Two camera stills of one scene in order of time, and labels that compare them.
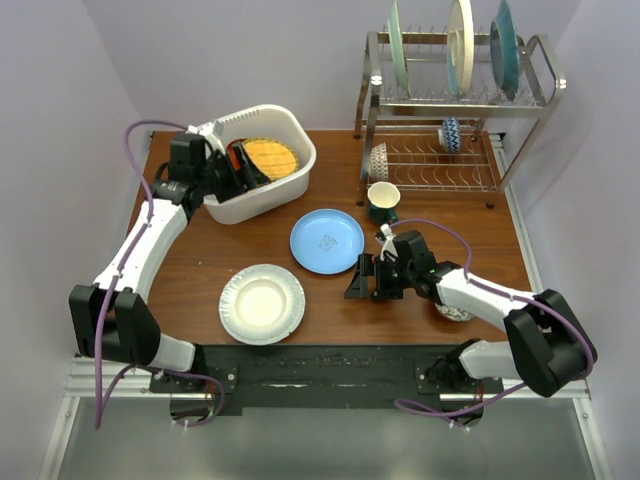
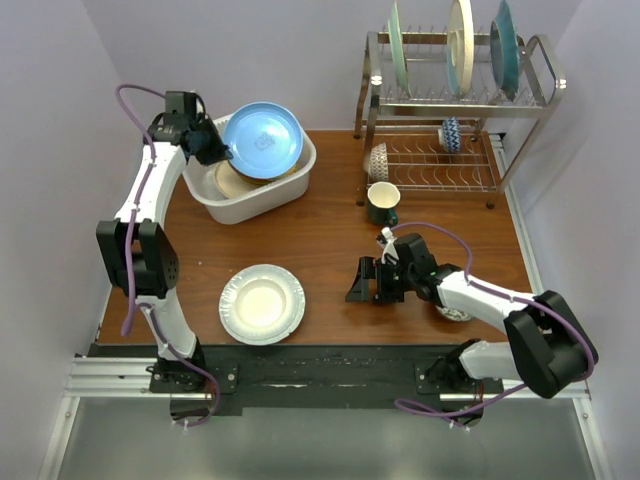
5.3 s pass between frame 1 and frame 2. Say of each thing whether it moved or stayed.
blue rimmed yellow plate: moved
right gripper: stayed
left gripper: moved
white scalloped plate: stayed
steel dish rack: stayed
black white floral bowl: stayed
